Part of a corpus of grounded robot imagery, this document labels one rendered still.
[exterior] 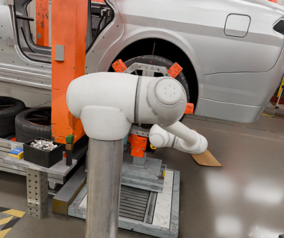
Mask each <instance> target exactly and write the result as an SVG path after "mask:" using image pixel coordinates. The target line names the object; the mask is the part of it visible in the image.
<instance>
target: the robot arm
mask: <svg viewBox="0 0 284 238"><path fill-rule="evenodd" d="M66 102H67V106H68V109H69V111H70V112H71V113H72V114H73V115H74V116H75V117H76V118H79V119H81V122H82V125H83V127H84V131H85V133H86V135H87V136H88V137H89V140H88V166H87V201H86V237H85V238H117V234H118V220H119V206H120V187H121V174H122V160H123V146H124V138H125V137H126V135H127V134H128V133H129V129H130V127H131V124H132V123H141V124H154V125H153V126H152V128H151V129H150V132H149V141H150V143H151V145H152V146H154V147H157V148H161V147H171V148H174V149H176V150H179V151H182V152H186V153H191V154H201V153H203V152H204V151H205V150H206V149H207V140H206V139H205V138H204V137H203V136H202V135H200V134H199V133H197V132H196V131H194V130H191V129H189V128H188V127H186V126H185V125H183V124H182V123H180V122H179V120H180V119H181V117H182V116H183V114H184V112H185V110H186V105H187V97H186V92H185V90H184V88H183V86H182V85H181V83H180V82H179V81H177V80H176V79H174V78H171V77H166V76H163V77H149V76H136V75H132V74H128V73H116V72H98V73H92V74H87V75H84V76H81V77H78V78H76V79H74V80H73V81H72V82H71V83H70V84H69V86H68V89H67V95H66Z"/></svg>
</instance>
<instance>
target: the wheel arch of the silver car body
mask: <svg viewBox="0 0 284 238"><path fill-rule="evenodd" d="M154 42H155V43H156V45H155V51H154V55H156V56H161V57H163V58H166V59H168V60H170V61H171V62H173V63H175V62H177V63H178V64H179V65H180V66H181V67H182V73H183V74H184V76H185V78H186V80H187V83H188V88H189V103H193V104H194V108H193V113H192V114H193V115H194V114H195V112H196V110H197V107H198V101H199V79H198V74H197V71H196V68H195V66H194V64H193V62H192V60H191V58H190V57H189V55H188V54H187V53H186V52H185V51H184V50H183V49H182V48H181V47H180V46H179V45H177V44H176V43H174V42H172V41H170V40H168V39H165V38H162V37H156V36H149V37H142V38H139V39H136V40H134V41H132V42H130V43H128V44H127V45H125V46H124V47H123V48H122V49H120V50H119V51H118V53H117V54H116V55H115V56H114V58H113V59H112V61H111V62H110V64H109V66H108V68H107V71H106V72H114V71H115V70H114V69H113V67H112V66H111V65H112V64H113V63H114V62H115V61H117V60H120V59H121V60H122V62H123V63H124V62H125V61H127V60H129V59H131V58H134V57H138V56H144V55H152V49H153V44H154ZM142 73H143V70H140V71H139V73H138V75H139V76H142ZM156 74H157V75H160V76H162V77H163V76H164V75H163V74H162V73H158V72H156Z"/></svg>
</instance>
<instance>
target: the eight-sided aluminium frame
mask: <svg viewBox="0 0 284 238"><path fill-rule="evenodd" d="M146 67H147V68H146ZM152 68H153V69H152ZM136 69H140V70H146V71H154V72H158V73H162V74H163V75H164V77H171V76H170V74H169V73H167V72H168V69H167V68H166V67H163V66H155V65H148V64H142V63H133V64H132V65H131V66H130V67H128V68H127V69H126V70H124V71H123V72H122V73H128V74H130V73H132V72H133V71H134V70H136ZM171 78H172V77H171ZM149 132H150V130H149V129H143V128H138V127H130V129H129V134H130V133H132V134H135V135H139V136H146V137H149Z"/></svg>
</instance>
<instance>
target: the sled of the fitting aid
mask: <svg viewBox="0 0 284 238"><path fill-rule="evenodd" d="M165 170H166V164H161V168H160V173H159V178H158V181H157V180H152V179H147V178H142V177H137V176H132V175H128V174H124V173H122V174H121V184H123V185H127V186H131V187H137V188H141V189H146V190H150V191H155V192H159V193H162V191H163V186H164V177H165Z"/></svg>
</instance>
